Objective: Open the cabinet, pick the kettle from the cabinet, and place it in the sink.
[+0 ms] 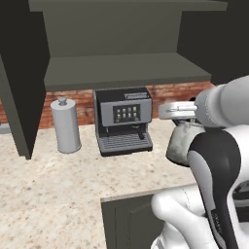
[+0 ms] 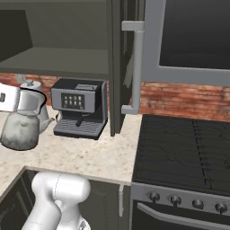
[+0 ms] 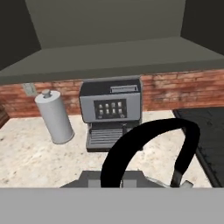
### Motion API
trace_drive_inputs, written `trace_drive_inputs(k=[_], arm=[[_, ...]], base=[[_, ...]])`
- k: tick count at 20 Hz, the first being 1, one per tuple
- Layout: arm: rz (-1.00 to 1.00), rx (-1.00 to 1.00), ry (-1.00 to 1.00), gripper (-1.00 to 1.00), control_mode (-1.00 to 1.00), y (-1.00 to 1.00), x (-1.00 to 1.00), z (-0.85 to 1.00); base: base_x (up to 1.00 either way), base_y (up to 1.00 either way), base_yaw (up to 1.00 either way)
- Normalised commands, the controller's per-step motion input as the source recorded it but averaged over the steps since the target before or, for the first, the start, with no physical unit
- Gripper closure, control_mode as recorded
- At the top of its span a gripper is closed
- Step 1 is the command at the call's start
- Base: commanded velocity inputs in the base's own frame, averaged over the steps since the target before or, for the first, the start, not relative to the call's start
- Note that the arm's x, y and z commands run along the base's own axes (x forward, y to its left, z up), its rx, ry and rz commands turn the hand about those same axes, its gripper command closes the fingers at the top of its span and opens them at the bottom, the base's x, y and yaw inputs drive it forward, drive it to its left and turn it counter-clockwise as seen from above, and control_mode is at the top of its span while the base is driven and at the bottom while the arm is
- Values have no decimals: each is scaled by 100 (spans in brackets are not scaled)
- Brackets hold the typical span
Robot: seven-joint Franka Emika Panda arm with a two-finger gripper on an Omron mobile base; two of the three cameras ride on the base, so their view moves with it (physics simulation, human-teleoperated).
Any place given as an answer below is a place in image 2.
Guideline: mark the mottled grey kettle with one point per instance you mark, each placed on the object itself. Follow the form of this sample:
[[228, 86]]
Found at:
[[18, 131]]

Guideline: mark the dark wall cabinet door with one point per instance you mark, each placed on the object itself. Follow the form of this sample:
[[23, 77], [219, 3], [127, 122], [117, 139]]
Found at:
[[116, 75]]

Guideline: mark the black stove with oven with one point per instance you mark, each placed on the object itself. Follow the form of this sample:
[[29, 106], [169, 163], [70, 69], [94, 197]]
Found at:
[[179, 149]]

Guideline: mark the dark stove knob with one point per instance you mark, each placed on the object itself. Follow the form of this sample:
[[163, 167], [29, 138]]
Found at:
[[198, 204], [154, 196], [221, 207], [175, 199]]

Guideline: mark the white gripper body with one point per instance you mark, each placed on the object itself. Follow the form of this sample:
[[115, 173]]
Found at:
[[30, 101]]

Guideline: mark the black coffee machine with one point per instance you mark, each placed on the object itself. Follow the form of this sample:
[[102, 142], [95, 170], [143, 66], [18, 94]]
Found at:
[[80, 103]]

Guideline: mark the dark corner base cabinet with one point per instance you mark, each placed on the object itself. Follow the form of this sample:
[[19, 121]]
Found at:
[[15, 200]]

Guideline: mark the dark base cabinet door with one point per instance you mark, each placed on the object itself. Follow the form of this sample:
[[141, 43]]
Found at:
[[103, 206]]

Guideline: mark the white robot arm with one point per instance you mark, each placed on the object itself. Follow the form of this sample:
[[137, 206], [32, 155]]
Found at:
[[60, 190]]

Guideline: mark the open dark wall cabinet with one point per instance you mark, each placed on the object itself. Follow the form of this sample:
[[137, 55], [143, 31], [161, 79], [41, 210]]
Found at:
[[60, 60]]

